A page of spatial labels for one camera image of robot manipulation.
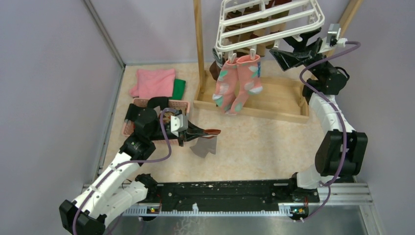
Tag grey brown sock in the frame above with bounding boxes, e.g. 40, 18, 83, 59
190, 136, 218, 158

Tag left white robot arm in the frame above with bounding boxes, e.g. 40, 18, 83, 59
59, 108, 221, 235

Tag pink patterned sock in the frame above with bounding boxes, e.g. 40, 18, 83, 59
212, 59, 238, 115
229, 55, 263, 115

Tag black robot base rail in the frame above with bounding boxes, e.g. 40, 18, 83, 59
139, 178, 320, 221

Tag pink plastic basket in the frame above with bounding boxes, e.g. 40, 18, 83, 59
122, 98, 190, 143

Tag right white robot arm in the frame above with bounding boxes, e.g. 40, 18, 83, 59
270, 24, 368, 202

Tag white clip hanger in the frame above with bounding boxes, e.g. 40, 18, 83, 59
214, 0, 325, 61

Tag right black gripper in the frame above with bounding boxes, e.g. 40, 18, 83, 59
268, 27, 331, 79

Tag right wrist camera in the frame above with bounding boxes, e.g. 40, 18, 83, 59
325, 23, 347, 47

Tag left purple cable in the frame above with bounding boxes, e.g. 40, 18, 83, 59
71, 108, 182, 235

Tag green cloth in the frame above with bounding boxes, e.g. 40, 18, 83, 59
170, 79, 186, 100

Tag wooden hanger stand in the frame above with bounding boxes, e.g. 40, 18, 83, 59
193, 0, 364, 124

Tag pink towel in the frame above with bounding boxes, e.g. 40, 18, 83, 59
129, 69, 176, 99

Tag dark brown grey-cuffed sock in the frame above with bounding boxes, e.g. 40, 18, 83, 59
209, 48, 225, 81

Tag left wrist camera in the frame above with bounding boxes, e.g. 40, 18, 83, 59
170, 114, 188, 137

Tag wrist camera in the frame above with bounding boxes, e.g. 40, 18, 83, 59
170, 114, 188, 137
325, 23, 347, 47

